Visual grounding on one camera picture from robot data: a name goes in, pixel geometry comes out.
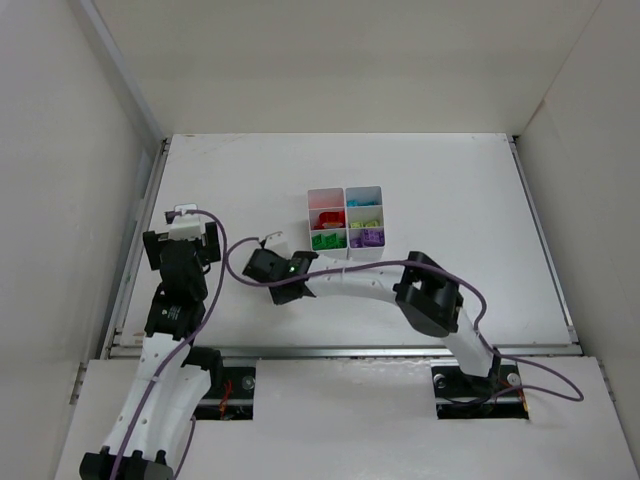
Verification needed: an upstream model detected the green lego plate piece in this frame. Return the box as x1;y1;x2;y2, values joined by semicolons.
311;234;327;251

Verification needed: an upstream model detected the purple lego block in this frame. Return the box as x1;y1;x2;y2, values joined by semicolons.
350;237;364;249

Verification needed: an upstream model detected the red cylinder lego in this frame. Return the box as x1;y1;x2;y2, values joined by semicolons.
316;211;346;230

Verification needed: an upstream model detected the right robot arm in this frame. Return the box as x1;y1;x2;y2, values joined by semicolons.
242;248;500;399

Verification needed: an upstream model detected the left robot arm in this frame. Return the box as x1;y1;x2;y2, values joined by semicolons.
79;220;224;479

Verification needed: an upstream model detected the left white compartment tray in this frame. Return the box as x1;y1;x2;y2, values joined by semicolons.
307;187;348;259

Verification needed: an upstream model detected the white compartment tray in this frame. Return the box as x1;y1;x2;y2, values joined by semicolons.
307;187;348;259
345;186;386;261

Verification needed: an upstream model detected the right white compartment tray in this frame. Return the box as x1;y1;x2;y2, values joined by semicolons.
345;186;386;261

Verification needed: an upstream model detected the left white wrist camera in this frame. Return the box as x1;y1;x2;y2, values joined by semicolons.
165;204;204;241

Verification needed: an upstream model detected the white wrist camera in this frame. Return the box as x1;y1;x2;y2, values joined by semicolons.
260;231;291;258
165;204;204;241

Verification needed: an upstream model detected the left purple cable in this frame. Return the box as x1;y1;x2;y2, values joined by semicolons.
108;208;229;480

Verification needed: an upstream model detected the purple cable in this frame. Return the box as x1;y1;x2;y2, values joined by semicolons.
222;236;585;404
108;208;229;480

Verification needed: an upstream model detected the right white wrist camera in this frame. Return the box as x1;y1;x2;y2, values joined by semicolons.
260;231;291;258

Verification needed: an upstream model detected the left side metal rail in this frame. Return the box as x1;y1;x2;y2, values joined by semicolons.
95;138;171;359

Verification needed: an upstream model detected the metal rail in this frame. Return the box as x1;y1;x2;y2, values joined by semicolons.
95;138;171;359
109;344;581;360

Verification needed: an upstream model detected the metal rail front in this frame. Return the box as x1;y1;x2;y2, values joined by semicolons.
109;344;581;360

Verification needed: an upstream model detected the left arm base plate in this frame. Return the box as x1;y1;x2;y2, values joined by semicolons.
195;366;256;421

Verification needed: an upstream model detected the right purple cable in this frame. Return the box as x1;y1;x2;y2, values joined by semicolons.
222;236;585;404

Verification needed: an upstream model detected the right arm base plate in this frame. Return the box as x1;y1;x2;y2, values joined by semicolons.
431;363;529;420

